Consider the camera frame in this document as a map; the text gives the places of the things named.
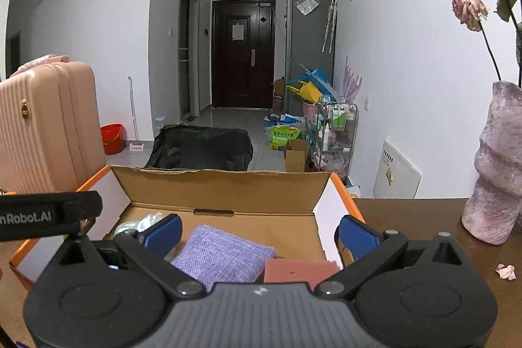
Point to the metal wire trolley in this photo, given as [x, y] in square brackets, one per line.
[334, 140]

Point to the purple textured vase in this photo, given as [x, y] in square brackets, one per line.
[495, 204]

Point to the purple woven drawstring pouch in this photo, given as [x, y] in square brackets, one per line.
[213, 256]

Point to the iridescent white plastic bag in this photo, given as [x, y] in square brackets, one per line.
[139, 225]

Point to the yellow and blue bags pile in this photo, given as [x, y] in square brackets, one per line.
[312, 86]

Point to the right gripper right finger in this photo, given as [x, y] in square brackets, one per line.
[374, 253]

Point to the small cardboard box on floor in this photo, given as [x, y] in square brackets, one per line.
[296, 155]

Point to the pink and yellow sponge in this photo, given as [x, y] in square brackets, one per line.
[295, 271]

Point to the grey refrigerator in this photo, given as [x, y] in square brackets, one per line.
[304, 41]

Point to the red bucket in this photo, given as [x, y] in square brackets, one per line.
[113, 139]

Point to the pink ribbed suitcase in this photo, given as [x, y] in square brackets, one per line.
[50, 133]

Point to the dark wooden door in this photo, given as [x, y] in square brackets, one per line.
[242, 53]

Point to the orange cardboard box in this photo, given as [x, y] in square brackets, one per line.
[295, 213]

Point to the fallen pink petal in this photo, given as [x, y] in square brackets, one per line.
[506, 272]

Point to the green snack bag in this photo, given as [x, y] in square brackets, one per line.
[280, 135]

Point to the black bag on floor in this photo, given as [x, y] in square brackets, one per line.
[191, 147]

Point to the white wall panel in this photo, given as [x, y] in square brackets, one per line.
[396, 177]

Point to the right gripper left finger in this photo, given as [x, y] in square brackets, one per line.
[147, 249]

